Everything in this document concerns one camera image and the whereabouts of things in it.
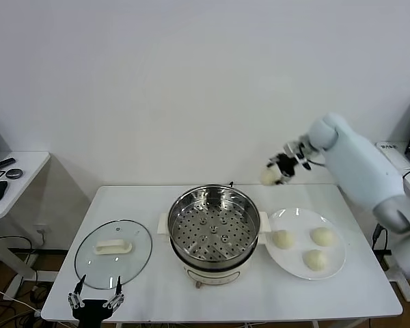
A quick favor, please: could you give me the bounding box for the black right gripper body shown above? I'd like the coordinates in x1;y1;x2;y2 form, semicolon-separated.
277;154;299;177

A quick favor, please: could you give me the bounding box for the white steamed baozi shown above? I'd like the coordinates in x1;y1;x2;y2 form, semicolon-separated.
272;230;295;249
260;165;284;186
310;226;336;247
303;249;329;273

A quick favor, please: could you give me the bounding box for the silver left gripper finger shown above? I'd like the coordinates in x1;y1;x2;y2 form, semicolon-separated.
67;274;87;310
103;275;126;310

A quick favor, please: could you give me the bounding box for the cream electric cooker base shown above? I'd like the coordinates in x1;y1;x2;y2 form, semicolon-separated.
169;235;260;290

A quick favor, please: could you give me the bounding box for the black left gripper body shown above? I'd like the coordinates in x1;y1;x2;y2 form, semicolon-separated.
71;299;111;324

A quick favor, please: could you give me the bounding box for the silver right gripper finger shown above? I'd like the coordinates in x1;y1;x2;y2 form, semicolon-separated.
272;172;297;186
266;153;286;168

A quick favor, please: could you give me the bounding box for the stainless steel steamer basket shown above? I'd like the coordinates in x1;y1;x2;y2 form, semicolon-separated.
156;184;271;270

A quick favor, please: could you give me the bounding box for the black floor cable tangle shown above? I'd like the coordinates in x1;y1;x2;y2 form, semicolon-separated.
0;235;55;328

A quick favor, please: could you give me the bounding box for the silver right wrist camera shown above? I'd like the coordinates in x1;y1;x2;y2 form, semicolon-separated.
283;139;312;171

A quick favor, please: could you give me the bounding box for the round white plate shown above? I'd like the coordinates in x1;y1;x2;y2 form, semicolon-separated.
265;208;347;280

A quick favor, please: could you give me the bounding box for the round glass pot lid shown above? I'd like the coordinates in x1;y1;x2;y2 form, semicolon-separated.
74;219;154;290

